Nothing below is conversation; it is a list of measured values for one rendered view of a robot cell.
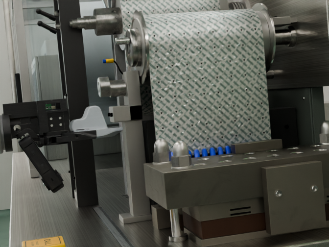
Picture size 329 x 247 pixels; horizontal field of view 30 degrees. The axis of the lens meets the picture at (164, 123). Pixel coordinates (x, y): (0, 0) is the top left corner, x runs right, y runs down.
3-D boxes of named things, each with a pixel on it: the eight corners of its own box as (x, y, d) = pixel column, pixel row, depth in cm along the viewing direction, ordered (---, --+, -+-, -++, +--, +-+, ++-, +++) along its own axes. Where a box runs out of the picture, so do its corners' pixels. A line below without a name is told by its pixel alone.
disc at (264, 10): (248, 76, 136) (243, 8, 135) (250, 75, 136) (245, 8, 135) (276, 72, 121) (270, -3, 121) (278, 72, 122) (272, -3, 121)
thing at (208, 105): (157, 164, 118) (149, 68, 117) (271, 151, 123) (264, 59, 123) (158, 164, 118) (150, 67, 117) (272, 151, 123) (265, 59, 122)
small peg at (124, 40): (114, 41, 120) (115, 36, 119) (128, 40, 121) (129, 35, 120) (115, 46, 120) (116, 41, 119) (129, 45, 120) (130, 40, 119)
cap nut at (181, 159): (168, 167, 103) (166, 141, 103) (189, 165, 104) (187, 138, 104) (174, 170, 100) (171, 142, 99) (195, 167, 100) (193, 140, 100)
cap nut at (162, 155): (150, 163, 112) (148, 138, 112) (170, 160, 113) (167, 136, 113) (154, 165, 109) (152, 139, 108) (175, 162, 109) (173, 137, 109)
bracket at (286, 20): (261, 28, 131) (260, 18, 131) (286, 26, 132) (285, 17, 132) (270, 25, 126) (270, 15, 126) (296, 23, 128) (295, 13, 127)
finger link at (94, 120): (120, 103, 110) (69, 108, 110) (123, 135, 111) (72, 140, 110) (120, 103, 114) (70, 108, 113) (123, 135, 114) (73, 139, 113)
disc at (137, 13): (134, 85, 130) (128, 15, 129) (137, 85, 130) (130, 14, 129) (149, 83, 116) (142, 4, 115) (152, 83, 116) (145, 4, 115)
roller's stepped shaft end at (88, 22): (69, 31, 145) (68, 17, 145) (95, 29, 147) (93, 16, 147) (71, 29, 142) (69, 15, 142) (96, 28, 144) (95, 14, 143)
